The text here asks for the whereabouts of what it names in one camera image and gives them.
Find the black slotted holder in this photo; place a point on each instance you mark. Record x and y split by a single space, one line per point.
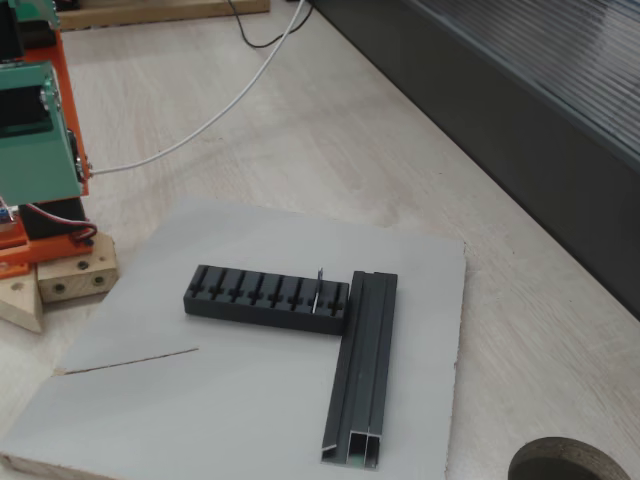
260 320

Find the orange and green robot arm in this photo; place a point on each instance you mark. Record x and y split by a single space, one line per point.
30 165

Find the grey chipboard panel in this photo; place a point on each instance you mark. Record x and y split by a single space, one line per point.
225 400

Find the wooden wedge block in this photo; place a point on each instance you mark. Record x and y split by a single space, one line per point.
20 305

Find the wooden base block with screws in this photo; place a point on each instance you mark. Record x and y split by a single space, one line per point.
50 280

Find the short black aluminium profile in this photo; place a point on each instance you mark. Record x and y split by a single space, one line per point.
360 360

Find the thin metal pin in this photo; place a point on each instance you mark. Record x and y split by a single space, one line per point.
317 295

